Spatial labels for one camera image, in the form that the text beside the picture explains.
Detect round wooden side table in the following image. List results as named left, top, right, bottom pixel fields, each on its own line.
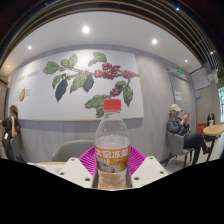
left=202, top=124, right=224, bottom=163

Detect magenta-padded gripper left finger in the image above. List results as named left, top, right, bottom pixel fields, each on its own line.
left=58, top=145, right=98, bottom=190

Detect grey chair with black legs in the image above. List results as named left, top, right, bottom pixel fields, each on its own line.
left=165, top=130, right=195, bottom=168

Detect red bin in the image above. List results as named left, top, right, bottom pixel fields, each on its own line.
left=198, top=122, right=208, bottom=139

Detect coffee plant wall mural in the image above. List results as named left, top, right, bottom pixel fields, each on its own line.
left=7, top=49, right=145, bottom=122

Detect person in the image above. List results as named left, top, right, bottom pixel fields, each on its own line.
left=0, top=105, right=22, bottom=161
left=166, top=103, right=213, bottom=165

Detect round ceiling lights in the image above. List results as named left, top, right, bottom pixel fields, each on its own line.
left=26, top=24, right=191, bottom=64

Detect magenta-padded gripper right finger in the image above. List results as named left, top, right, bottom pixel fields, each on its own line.
left=127, top=145, right=169, bottom=189

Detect clear red-capped drink bottle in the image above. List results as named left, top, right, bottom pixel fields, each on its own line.
left=94, top=98, right=131, bottom=190

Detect white paper on door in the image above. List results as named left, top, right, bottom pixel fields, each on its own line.
left=173, top=90, right=183, bottom=102

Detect grey armchair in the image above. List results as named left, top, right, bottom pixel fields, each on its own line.
left=9, top=134, right=23, bottom=163
left=51, top=139, right=96, bottom=163

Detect white wall notice board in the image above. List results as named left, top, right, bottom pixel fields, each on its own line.
left=190, top=65, right=212, bottom=91

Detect white sheet with grey print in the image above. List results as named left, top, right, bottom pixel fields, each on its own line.
left=28, top=162, right=67, bottom=175

